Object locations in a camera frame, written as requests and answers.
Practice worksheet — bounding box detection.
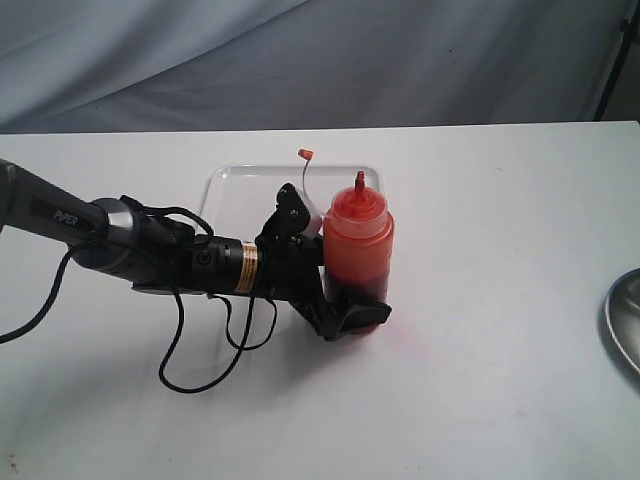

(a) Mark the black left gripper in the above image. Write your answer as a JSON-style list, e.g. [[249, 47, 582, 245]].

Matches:
[[254, 219, 392, 341]]

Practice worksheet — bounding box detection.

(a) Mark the red sauce squeeze bottle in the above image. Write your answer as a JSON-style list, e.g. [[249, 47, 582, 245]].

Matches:
[[295, 171, 395, 304]]

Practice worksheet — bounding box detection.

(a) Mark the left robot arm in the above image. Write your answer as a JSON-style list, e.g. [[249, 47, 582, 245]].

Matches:
[[1, 161, 391, 341]]

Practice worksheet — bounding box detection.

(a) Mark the white rectangular plastic tray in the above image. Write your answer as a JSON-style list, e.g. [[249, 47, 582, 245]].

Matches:
[[199, 164, 383, 241]]

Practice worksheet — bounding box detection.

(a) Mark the metal bowl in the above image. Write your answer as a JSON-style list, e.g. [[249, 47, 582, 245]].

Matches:
[[602, 269, 639, 378]]

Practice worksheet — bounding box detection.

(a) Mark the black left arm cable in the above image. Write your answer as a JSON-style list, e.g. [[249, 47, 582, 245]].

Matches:
[[0, 194, 279, 392]]

